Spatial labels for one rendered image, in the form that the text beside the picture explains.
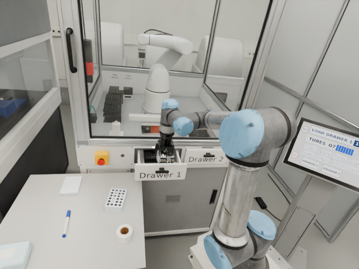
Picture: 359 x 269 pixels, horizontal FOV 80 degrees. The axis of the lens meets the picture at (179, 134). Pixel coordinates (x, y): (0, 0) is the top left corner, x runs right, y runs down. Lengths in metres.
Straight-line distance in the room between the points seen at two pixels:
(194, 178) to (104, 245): 0.75
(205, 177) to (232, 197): 0.93
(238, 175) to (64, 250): 0.79
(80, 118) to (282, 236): 1.64
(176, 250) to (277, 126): 1.56
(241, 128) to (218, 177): 1.10
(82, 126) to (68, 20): 0.51
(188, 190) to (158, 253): 0.60
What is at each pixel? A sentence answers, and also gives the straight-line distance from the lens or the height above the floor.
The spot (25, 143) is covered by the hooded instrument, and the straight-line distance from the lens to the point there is 1.62.
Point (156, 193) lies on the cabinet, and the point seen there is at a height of 0.53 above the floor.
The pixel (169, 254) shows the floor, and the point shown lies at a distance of 1.94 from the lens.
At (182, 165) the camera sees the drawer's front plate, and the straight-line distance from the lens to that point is 1.21.
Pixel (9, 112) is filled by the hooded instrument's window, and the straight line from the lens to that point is 1.50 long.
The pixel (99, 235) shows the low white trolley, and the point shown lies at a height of 0.76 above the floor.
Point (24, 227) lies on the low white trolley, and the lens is 1.22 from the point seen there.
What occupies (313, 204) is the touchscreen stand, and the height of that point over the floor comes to 0.69.
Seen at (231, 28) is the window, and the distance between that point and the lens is 1.18.
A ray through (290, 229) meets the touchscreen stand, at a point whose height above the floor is 0.40.
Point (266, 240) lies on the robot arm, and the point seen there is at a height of 1.03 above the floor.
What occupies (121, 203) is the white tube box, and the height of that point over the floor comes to 0.80.
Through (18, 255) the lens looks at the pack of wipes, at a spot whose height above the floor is 0.80.
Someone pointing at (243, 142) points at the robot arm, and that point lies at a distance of 0.52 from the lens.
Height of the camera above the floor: 1.66
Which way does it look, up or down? 30 degrees down
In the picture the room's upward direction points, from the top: 9 degrees clockwise
